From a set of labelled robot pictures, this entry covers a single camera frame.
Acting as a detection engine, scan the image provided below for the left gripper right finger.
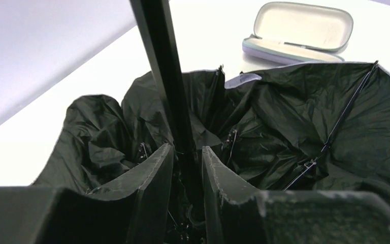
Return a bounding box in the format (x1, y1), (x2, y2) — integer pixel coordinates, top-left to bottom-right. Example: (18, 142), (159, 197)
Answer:
(202, 146), (390, 243)

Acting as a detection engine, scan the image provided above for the purple umbrella case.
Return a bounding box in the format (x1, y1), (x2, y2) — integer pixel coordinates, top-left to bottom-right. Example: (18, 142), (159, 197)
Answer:
(242, 2), (354, 65)

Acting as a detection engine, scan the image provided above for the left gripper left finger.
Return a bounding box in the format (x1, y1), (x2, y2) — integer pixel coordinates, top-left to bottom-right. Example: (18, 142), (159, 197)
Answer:
(0, 144), (174, 243)

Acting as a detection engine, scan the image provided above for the purple umbrella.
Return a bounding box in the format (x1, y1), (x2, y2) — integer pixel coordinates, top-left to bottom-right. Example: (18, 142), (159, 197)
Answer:
(35, 1), (390, 243)

